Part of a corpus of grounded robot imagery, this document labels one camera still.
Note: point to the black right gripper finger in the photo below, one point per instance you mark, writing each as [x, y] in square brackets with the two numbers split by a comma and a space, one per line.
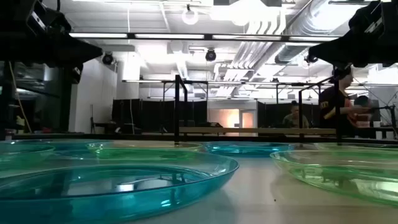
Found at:
[332, 51]

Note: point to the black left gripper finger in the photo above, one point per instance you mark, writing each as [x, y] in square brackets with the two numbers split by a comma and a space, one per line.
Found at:
[84, 53]

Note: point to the blue transparent plastic plate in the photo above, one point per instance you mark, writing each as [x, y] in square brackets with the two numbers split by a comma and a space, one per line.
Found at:
[71, 145]
[245, 150]
[124, 205]

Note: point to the green transparent plastic plate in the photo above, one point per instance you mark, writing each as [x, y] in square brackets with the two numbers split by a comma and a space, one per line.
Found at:
[140, 153]
[18, 157]
[342, 177]
[357, 145]

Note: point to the black ceiling spotlight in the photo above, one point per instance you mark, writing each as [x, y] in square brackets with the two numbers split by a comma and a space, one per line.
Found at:
[210, 55]
[311, 58]
[107, 58]

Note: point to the person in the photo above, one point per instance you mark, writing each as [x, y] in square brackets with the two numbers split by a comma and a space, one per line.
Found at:
[362, 101]
[293, 119]
[329, 109]

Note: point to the round white ceiling lamp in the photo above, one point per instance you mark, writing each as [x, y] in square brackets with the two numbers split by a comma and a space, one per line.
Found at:
[190, 19]

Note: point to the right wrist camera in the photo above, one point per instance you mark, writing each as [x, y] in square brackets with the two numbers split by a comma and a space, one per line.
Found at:
[373, 23]

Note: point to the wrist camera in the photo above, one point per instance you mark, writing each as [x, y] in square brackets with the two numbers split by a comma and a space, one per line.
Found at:
[373, 23]
[46, 20]

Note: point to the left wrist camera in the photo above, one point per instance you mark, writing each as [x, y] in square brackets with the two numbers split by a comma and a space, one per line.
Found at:
[46, 20]

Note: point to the silver ventilation duct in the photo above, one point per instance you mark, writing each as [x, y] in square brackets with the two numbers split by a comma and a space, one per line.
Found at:
[311, 21]

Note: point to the black aluminium rig frame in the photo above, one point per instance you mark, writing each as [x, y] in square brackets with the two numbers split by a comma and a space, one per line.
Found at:
[217, 138]

